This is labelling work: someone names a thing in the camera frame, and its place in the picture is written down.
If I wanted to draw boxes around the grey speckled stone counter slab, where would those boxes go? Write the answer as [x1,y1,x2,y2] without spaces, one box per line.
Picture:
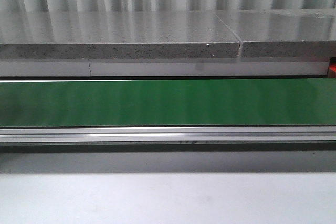
[1,12,239,59]

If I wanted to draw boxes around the green conveyor belt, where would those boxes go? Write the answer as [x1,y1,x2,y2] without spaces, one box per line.
[1,78,335,127]

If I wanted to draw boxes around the white cabinet panel under counter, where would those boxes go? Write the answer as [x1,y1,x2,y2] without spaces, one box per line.
[1,58,329,77]

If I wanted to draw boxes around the aluminium conveyor side rail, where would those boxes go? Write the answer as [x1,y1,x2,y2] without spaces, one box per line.
[1,126,335,153]

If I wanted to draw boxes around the red plastic bin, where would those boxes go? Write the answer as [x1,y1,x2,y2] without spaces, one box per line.
[327,63,336,78]

